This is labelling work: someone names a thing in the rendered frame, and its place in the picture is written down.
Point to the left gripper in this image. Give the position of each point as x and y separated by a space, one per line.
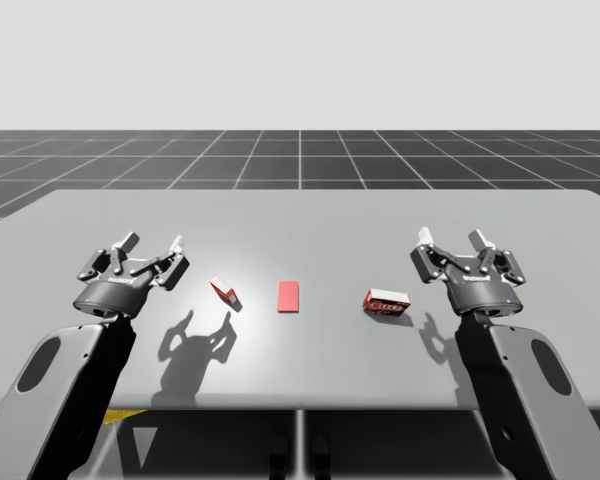
112 297

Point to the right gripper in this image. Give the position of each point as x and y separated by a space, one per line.
482 295

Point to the pink pad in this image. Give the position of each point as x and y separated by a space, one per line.
288 297

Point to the red and white carton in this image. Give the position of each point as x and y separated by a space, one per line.
225 291

